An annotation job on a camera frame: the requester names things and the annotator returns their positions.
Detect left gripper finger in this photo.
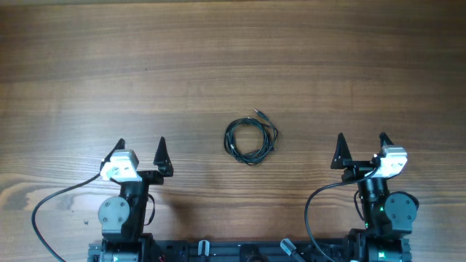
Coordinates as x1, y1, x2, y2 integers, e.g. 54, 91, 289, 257
100, 138, 125, 170
153, 137, 174, 177

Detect black USB cable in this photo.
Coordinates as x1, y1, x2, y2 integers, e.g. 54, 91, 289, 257
224, 116, 274, 167

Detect black audio jack cable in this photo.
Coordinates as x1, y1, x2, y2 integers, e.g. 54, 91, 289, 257
232, 108, 280, 161

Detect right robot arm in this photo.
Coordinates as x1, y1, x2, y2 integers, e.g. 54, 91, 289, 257
331, 133, 419, 262

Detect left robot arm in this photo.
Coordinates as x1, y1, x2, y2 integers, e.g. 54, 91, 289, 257
87, 138, 174, 262

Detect left camera black cable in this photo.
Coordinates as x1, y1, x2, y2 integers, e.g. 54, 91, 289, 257
31, 172, 103, 262

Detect camera black cable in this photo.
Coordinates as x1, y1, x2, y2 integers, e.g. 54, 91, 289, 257
31, 172, 103, 262
304, 167, 379, 262

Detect right camera black cable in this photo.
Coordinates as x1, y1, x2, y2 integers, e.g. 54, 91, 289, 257
304, 167, 379, 262

